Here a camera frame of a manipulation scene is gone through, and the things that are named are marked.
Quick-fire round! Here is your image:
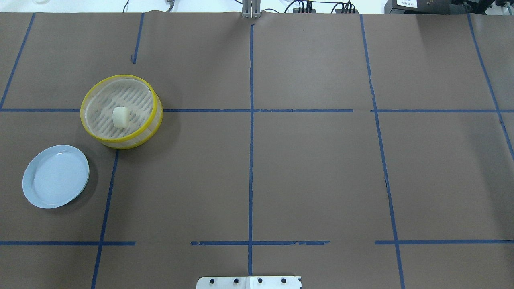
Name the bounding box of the light blue plate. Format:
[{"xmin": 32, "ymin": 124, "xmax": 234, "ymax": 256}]
[{"xmin": 22, "ymin": 144, "xmax": 90, "ymax": 209}]

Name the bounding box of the aluminium frame post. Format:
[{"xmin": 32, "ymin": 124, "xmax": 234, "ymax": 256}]
[{"xmin": 240, "ymin": 0, "xmax": 262, "ymax": 19}]

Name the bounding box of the white foam bun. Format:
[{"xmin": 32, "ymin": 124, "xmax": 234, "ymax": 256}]
[{"xmin": 112, "ymin": 107, "xmax": 130, "ymax": 129}]

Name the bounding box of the yellow rimmed bamboo steamer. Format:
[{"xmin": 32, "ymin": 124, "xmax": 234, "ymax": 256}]
[{"xmin": 80, "ymin": 75, "xmax": 163, "ymax": 149}]

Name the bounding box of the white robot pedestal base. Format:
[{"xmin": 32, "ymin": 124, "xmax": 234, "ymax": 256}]
[{"xmin": 196, "ymin": 276, "xmax": 302, "ymax": 289}]

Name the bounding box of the black box on desk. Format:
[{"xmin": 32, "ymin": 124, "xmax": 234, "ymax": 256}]
[{"xmin": 384, "ymin": 0, "xmax": 473, "ymax": 15}]

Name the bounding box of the white steamer liner cloth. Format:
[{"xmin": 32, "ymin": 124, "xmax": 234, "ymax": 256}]
[{"xmin": 81, "ymin": 75, "xmax": 157, "ymax": 140}]

